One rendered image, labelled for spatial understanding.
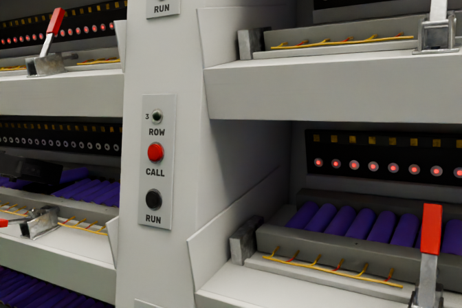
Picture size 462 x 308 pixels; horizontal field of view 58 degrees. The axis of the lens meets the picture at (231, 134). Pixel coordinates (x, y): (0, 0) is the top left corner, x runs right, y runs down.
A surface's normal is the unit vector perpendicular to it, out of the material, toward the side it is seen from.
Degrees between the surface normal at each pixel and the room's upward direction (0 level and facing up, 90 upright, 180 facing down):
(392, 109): 107
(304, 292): 17
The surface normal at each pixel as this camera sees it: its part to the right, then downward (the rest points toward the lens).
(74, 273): -0.51, 0.27
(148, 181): -0.52, -0.02
